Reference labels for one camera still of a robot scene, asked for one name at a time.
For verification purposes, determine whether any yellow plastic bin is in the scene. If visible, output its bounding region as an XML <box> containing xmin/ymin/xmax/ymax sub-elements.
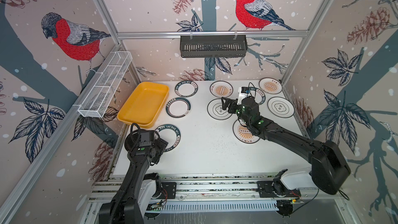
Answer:
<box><xmin>117</xmin><ymin>82</ymin><xmax>170</xmax><ymax>129</ymax></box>

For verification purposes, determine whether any orange sunburst plate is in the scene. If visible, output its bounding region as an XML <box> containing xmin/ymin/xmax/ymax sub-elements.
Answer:
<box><xmin>233</xmin><ymin>120</ymin><xmax>260</xmax><ymax>144</ymax></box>
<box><xmin>209</xmin><ymin>81</ymin><xmax>233</xmax><ymax>97</ymax></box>

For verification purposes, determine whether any orange sunburst plate corner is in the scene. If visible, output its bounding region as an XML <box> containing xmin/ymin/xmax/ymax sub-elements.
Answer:
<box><xmin>259</xmin><ymin>77</ymin><xmax>283</xmax><ymax>94</ymax></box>

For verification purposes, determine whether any white wire basket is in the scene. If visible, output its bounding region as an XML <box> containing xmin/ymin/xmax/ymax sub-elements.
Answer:
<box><xmin>78</xmin><ymin>51</ymin><xmax>132</xmax><ymax>118</ymax></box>

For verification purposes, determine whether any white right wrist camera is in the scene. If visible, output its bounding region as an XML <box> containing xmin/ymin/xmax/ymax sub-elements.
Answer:
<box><xmin>237</xmin><ymin>87</ymin><xmax>253</xmax><ymax>105</ymax></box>

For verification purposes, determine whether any horizontal aluminium frame bar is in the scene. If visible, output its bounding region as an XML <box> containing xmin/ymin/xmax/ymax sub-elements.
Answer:
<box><xmin>117</xmin><ymin>30</ymin><xmax>309</xmax><ymax>40</ymax></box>

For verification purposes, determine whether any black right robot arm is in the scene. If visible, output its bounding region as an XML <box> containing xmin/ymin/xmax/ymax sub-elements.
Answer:
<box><xmin>221</xmin><ymin>96</ymin><xmax>351</xmax><ymax>195</ymax></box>

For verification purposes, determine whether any green red rimmed plate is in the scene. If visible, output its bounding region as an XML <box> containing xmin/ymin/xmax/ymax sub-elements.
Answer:
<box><xmin>165</xmin><ymin>97</ymin><xmax>192</xmax><ymax>118</ymax></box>

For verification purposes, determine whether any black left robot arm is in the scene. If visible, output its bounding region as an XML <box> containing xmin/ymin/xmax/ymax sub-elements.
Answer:
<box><xmin>98</xmin><ymin>130</ymin><xmax>168</xmax><ymax>224</ymax></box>

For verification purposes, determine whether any orange sunburst plate front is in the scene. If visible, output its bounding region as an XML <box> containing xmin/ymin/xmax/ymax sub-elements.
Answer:
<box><xmin>233</xmin><ymin>120</ymin><xmax>260</xmax><ymax>144</ymax></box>

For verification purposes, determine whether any white black pattern plate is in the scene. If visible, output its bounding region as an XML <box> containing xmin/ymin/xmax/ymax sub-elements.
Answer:
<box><xmin>267</xmin><ymin>96</ymin><xmax>295</xmax><ymax>118</ymax></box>
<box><xmin>207</xmin><ymin>99</ymin><xmax>232</xmax><ymax>120</ymax></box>

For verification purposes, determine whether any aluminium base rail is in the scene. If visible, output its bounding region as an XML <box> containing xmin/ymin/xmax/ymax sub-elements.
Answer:
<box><xmin>88</xmin><ymin>174</ymin><xmax>340</xmax><ymax>215</ymax></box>

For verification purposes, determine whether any black hanging basket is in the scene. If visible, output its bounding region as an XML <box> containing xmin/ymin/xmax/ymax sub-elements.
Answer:
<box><xmin>180</xmin><ymin>35</ymin><xmax>248</xmax><ymax>58</ymax></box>

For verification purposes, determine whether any aluminium frame post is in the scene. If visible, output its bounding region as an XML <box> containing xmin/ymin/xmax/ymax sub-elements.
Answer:
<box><xmin>80</xmin><ymin>0</ymin><xmax>142</xmax><ymax>85</ymax></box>

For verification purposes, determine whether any green rimmed lettered plate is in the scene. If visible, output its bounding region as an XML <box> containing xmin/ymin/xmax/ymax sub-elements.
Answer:
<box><xmin>174</xmin><ymin>80</ymin><xmax>198</xmax><ymax>97</ymax></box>

